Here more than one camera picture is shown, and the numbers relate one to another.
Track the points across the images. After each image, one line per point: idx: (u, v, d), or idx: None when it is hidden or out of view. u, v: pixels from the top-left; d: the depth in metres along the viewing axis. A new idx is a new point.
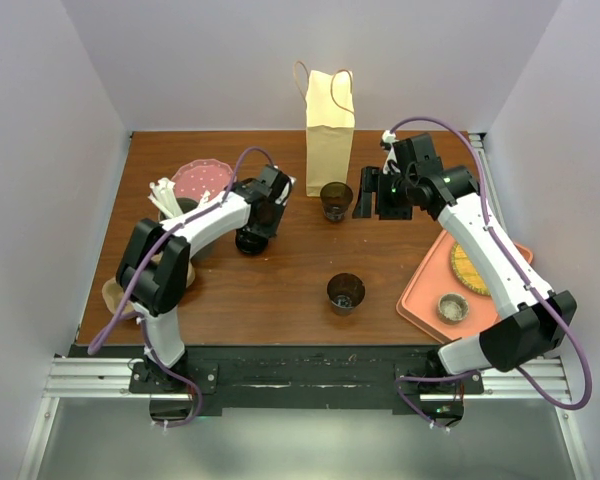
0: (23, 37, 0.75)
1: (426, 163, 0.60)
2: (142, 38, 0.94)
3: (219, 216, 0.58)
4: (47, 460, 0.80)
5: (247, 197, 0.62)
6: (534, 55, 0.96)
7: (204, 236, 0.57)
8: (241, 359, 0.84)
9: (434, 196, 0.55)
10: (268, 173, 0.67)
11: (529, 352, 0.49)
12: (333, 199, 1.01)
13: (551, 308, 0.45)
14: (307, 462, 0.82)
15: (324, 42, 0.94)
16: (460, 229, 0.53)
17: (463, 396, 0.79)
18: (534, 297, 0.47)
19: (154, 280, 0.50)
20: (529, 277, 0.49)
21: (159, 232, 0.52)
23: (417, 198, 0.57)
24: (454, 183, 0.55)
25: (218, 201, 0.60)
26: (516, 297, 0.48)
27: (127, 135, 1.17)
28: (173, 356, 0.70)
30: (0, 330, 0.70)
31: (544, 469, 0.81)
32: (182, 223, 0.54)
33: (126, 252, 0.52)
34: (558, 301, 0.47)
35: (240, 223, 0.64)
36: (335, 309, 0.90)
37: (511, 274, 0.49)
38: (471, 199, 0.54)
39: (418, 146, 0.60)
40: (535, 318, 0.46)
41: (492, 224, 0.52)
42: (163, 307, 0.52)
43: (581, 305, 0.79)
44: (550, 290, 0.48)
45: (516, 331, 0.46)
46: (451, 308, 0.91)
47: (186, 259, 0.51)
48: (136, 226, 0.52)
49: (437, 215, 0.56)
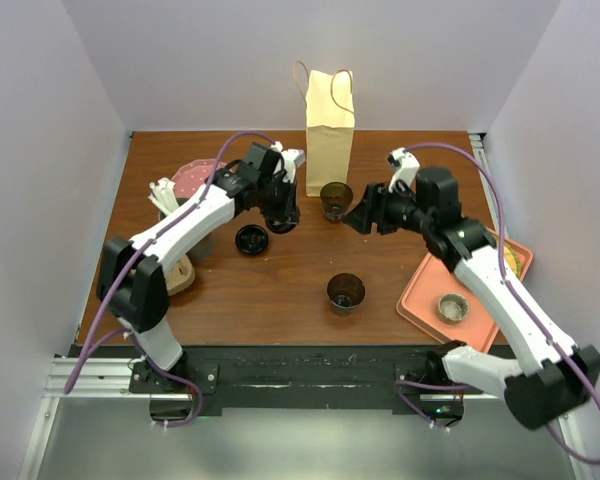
0: (23, 38, 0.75)
1: (447, 211, 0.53)
2: (141, 38, 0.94)
3: (195, 219, 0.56)
4: (47, 460, 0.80)
5: (230, 191, 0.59)
6: (534, 55, 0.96)
7: (180, 245, 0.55)
8: (241, 359, 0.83)
9: (448, 251, 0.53)
10: (255, 153, 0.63)
11: (555, 413, 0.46)
12: (334, 199, 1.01)
13: (576, 367, 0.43)
14: (307, 462, 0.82)
15: (324, 42, 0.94)
16: (476, 282, 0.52)
17: (462, 396, 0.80)
18: (557, 354, 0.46)
19: (132, 300, 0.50)
20: (551, 332, 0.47)
21: (131, 250, 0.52)
23: (430, 248, 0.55)
24: (471, 240, 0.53)
25: (194, 202, 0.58)
26: (539, 353, 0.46)
27: (127, 135, 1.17)
28: (171, 359, 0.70)
30: (1, 329, 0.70)
31: (544, 469, 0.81)
32: (152, 239, 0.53)
33: (102, 272, 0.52)
34: (582, 357, 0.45)
35: (227, 218, 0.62)
36: (335, 309, 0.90)
37: (532, 330, 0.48)
38: (488, 255, 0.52)
39: (444, 192, 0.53)
40: (560, 376, 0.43)
41: (509, 277, 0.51)
42: (146, 323, 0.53)
43: (581, 305, 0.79)
44: (573, 346, 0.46)
45: (542, 389, 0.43)
46: (451, 307, 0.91)
47: (162, 276, 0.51)
48: (105, 246, 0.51)
49: (452, 269, 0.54)
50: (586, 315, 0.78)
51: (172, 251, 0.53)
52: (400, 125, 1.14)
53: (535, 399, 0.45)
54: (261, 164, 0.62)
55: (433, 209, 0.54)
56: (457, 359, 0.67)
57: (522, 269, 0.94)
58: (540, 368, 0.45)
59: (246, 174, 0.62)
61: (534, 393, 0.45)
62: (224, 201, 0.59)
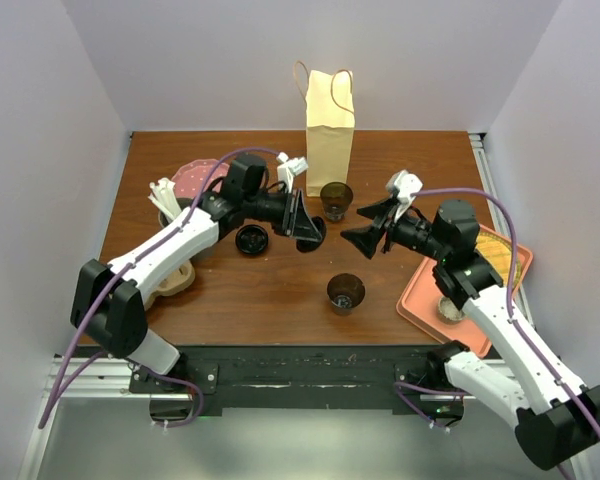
0: (23, 38, 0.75)
1: (460, 252, 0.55)
2: (141, 38, 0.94)
3: (178, 244, 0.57)
4: (47, 460, 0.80)
5: (213, 217, 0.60)
6: (534, 54, 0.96)
7: (161, 268, 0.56)
8: (241, 358, 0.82)
9: (456, 288, 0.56)
10: (236, 171, 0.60)
11: (565, 451, 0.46)
12: (334, 199, 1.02)
13: (583, 407, 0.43)
14: (307, 462, 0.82)
15: (324, 42, 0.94)
16: (484, 321, 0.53)
17: (463, 396, 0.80)
18: (565, 393, 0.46)
19: (107, 327, 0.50)
20: (559, 371, 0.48)
21: (108, 274, 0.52)
23: (438, 280, 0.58)
24: (478, 281, 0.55)
25: (177, 225, 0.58)
26: (548, 393, 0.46)
27: (127, 135, 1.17)
28: (167, 364, 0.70)
30: (1, 330, 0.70)
31: (544, 470, 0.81)
32: (131, 262, 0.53)
33: (77, 297, 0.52)
34: (590, 397, 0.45)
35: (210, 241, 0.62)
36: (335, 309, 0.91)
37: (541, 369, 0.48)
38: (494, 291, 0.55)
39: (465, 237, 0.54)
40: (568, 415, 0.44)
41: (517, 316, 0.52)
42: (120, 349, 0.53)
43: (582, 305, 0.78)
44: (582, 386, 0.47)
45: (551, 430, 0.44)
46: (452, 307, 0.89)
47: (138, 303, 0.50)
48: (82, 269, 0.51)
49: (458, 304, 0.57)
50: (585, 315, 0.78)
51: (151, 275, 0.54)
52: (400, 125, 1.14)
53: (544, 439, 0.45)
54: (242, 182, 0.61)
55: (449, 249, 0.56)
56: (461, 370, 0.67)
57: (522, 269, 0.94)
58: (549, 407, 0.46)
59: (231, 193, 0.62)
61: (542, 434, 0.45)
62: (207, 225, 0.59)
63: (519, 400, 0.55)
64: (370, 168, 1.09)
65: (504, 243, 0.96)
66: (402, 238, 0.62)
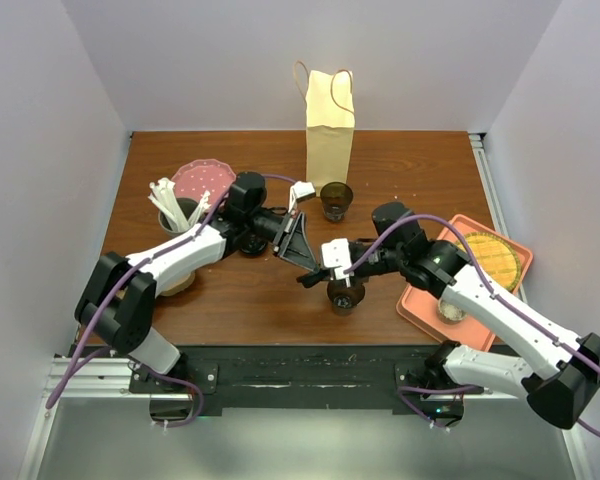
0: (23, 37, 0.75)
1: (414, 244, 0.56)
2: (141, 37, 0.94)
3: (190, 249, 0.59)
4: (47, 460, 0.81)
5: (222, 232, 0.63)
6: (534, 54, 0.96)
7: (172, 269, 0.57)
8: (241, 358, 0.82)
9: (430, 280, 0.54)
10: (234, 194, 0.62)
11: (581, 408, 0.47)
12: (334, 199, 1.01)
13: (586, 359, 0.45)
14: (307, 462, 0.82)
15: (324, 42, 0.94)
16: (468, 303, 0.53)
17: (462, 396, 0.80)
18: (567, 352, 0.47)
19: (116, 318, 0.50)
20: (554, 333, 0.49)
21: (125, 266, 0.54)
23: (410, 282, 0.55)
24: (446, 264, 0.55)
25: (191, 233, 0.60)
26: (552, 357, 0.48)
27: (127, 135, 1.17)
28: (167, 364, 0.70)
30: (1, 329, 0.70)
31: (545, 470, 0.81)
32: (148, 257, 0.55)
33: (88, 288, 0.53)
34: (590, 347, 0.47)
35: (215, 257, 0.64)
36: (335, 309, 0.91)
37: (537, 336, 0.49)
38: (467, 272, 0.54)
39: (405, 227, 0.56)
40: (577, 375, 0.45)
41: (496, 290, 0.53)
42: (124, 345, 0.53)
43: (583, 305, 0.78)
44: (577, 339, 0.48)
45: (567, 395, 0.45)
46: (452, 307, 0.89)
47: (151, 296, 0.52)
48: (99, 260, 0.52)
49: (438, 296, 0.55)
50: (585, 315, 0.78)
51: (166, 272, 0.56)
52: (400, 126, 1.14)
53: (560, 404, 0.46)
54: (242, 204, 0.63)
55: (400, 244, 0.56)
56: (459, 365, 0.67)
57: (523, 269, 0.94)
58: (556, 372, 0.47)
59: (233, 214, 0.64)
61: (556, 397, 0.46)
62: (217, 239, 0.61)
63: (521, 372, 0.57)
64: (370, 169, 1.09)
65: (503, 243, 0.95)
66: (362, 267, 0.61)
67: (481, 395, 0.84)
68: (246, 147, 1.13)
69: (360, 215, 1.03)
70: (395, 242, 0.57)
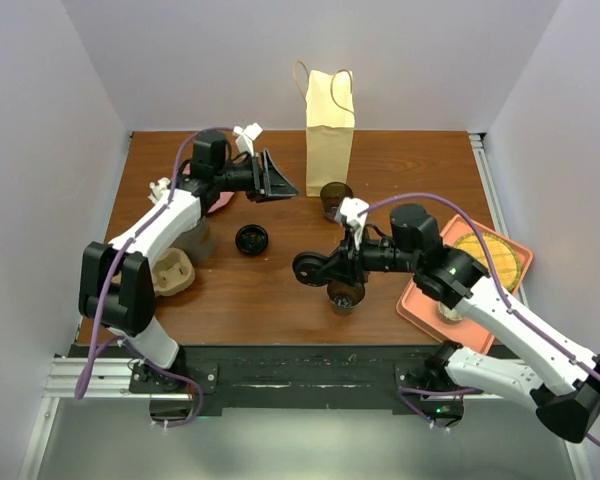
0: (23, 37, 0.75)
1: (432, 250, 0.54)
2: (141, 37, 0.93)
3: (169, 218, 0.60)
4: (47, 460, 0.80)
5: (193, 191, 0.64)
6: (534, 54, 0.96)
7: (157, 245, 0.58)
8: (241, 359, 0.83)
9: (445, 290, 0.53)
10: (200, 150, 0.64)
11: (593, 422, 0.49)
12: (334, 199, 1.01)
13: None
14: (307, 462, 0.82)
15: (324, 41, 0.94)
16: (484, 317, 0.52)
17: (462, 395, 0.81)
18: (584, 371, 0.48)
19: (120, 303, 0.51)
20: (570, 351, 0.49)
21: (111, 253, 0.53)
23: (424, 290, 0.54)
24: (462, 273, 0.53)
25: (164, 203, 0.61)
26: (569, 376, 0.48)
27: (127, 135, 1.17)
28: (169, 357, 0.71)
30: (1, 329, 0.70)
31: (545, 470, 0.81)
32: (132, 237, 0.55)
33: (83, 283, 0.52)
34: None
35: (193, 220, 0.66)
36: (335, 308, 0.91)
37: (554, 353, 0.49)
38: (484, 284, 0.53)
39: (425, 233, 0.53)
40: (593, 392, 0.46)
41: (514, 304, 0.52)
42: (137, 325, 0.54)
43: (583, 305, 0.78)
44: (593, 357, 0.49)
45: (584, 413, 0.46)
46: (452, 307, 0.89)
47: (146, 274, 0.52)
48: (84, 252, 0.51)
49: (451, 306, 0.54)
50: (584, 315, 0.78)
51: (152, 246, 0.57)
52: (400, 125, 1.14)
53: (576, 421, 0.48)
54: (209, 159, 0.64)
55: (419, 252, 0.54)
56: (462, 368, 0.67)
57: (522, 269, 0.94)
58: (573, 390, 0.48)
59: (201, 171, 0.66)
61: (571, 413, 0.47)
62: (191, 200, 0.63)
63: (529, 382, 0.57)
64: (369, 170, 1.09)
65: (503, 243, 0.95)
66: (372, 262, 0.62)
67: (480, 396, 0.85)
68: None
69: None
70: (410, 244, 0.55)
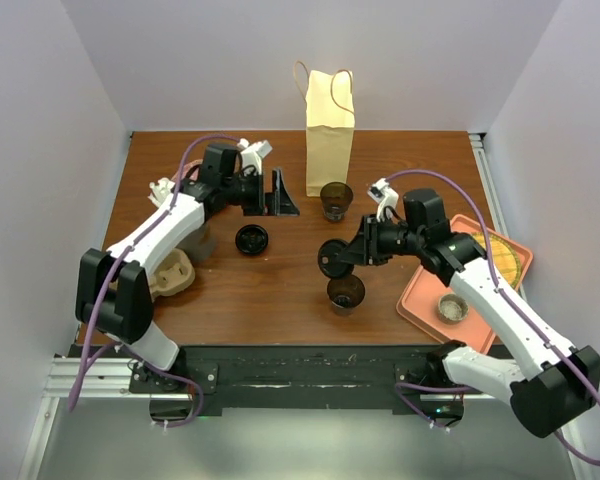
0: (23, 37, 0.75)
1: (436, 228, 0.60)
2: (141, 37, 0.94)
3: (171, 223, 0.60)
4: (47, 460, 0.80)
5: (197, 196, 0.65)
6: (534, 54, 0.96)
7: (157, 251, 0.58)
8: (241, 358, 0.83)
9: (441, 265, 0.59)
10: (211, 155, 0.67)
11: (562, 416, 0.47)
12: (334, 199, 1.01)
13: (575, 369, 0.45)
14: (307, 462, 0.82)
15: (324, 41, 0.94)
16: (471, 293, 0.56)
17: (462, 396, 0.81)
18: (555, 356, 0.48)
19: (117, 312, 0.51)
20: (547, 335, 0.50)
21: (109, 260, 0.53)
23: (425, 264, 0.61)
24: (461, 251, 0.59)
25: (166, 208, 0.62)
26: (538, 357, 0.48)
27: (127, 135, 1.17)
28: (169, 359, 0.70)
30: (1, 329, 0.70)
31: (545, 470, 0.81)
32: (130, 245, 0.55)
33: (80, 290, 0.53)
34: (581, 358, 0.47)
35: (196, 223, 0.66)
36: (335, 308, 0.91)
37: (529, 334, 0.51)
38: (479, 264, 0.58)
39: (430, 210, 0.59)
40: (559, 376, 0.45)
41: (502, 286, 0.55)
42: (134, 334, 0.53)
43: (583, 305, 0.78)
44: (571, 347, 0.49)
45: (547, 394, 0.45)
46: (451, 307, 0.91)
47: (144, 283, 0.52)
48: (82, 259, 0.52)
49: (446, 282, 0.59)
50: (584, 315, 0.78)
51: (150, 255, 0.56)
52: (400, 126, 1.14)
53: (540, 406, 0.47)
54: (218, 165, 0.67)
55: (423, 228, 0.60)
56: (458, 362, 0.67)
57: (523, 269, 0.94)
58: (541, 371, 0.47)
59: (208, 177, 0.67)
61: (537, 395, 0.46)
62: (193, 206, 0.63)
63: (513, 376, 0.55)
64: (370, 170, 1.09)
65: (503, 243, 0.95)
66: (387, 245, 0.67)
67: (480, 396, 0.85)
68: None
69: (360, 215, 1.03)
70: (419, 222, 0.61)
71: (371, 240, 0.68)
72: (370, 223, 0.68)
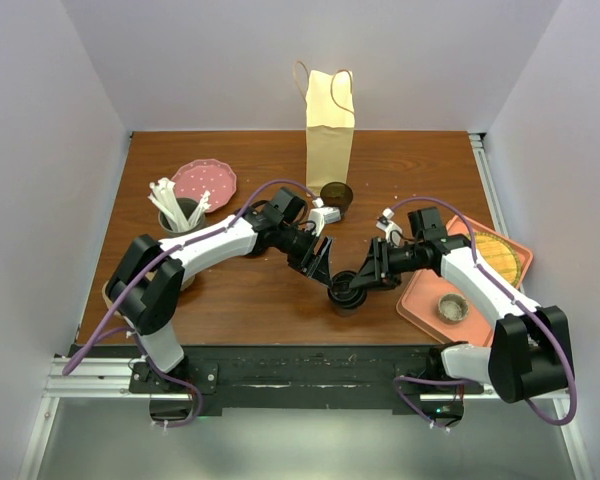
0: (23, 39, 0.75)
1: (431, 230, 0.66)
2: (141, 38, 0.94)
3: (222, 240, 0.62)
4: (47, 460, 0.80)
5: (254, 225, 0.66)
6: (534, 54, 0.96)
7: (202, 259, 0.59)
8: (241, 359, 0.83)
9: (434, 257, 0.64)
10: (280, 196, 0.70)
11: (528, 374, 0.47)
12: (333, 199, 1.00)
13: (544, 328, 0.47)
14: (307, 461, 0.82)
15: (323, 42, 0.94)
16: (458, 274, 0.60)
17: (463, 396, 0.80)
18: (519, 310, 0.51)
19: (141, 300, 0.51)
20: (515, 295, 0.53)
21: (156, 250, 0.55)
23: (424, 261, 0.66)
24: (452, 244, 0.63)
25: (223, 225, 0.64)
26: (501, 308, 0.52)
27: (127, 135, 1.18)
28: (170, 363, 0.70)
30: (1, 330, 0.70)
31: (545, 470, 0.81)
32: (180, 244, 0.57)
33: (119, 268, 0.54)
34: (546, 314, 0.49)
35: (243, 250, 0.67)
36: (336, 310, 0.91)
37: (498, 295, 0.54)
38: (464, 251, 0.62)
39: (426, 216, 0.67)
40: (522, 328, 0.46)
41: (481, 262, 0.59)
42: (146, 327, 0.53)
43: (583, 306, 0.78)
44: (537, 307, 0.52)
45: (508, 342, 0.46)
46: (451, 308, 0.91)
47: (179, 283, 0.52)
48: (133, 241, 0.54)
49: (441, 271, 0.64)
50: (583, 314, 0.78)
51: (194, 260, 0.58)
52: (399, 125, 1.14)
53: (506, 361, 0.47)
54: (285, 207, 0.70)
55: (420, 230, 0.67)
56: (455, 352, 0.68)
57: (523, 269, 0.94)
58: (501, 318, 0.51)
59: (271, 214, 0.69)
61: (502, 347, 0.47)
62: (248, 233, 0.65)
63: None
64: (370, 171, 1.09)
65: (503, 243, 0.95)
66: (396, 261, 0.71)
67: (480, 396, 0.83)
68: (246, 147, 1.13)
69: (359, 215, 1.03)
70: (418, 230, 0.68)
71: (382, 259, 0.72)
72: (380, 244, 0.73)
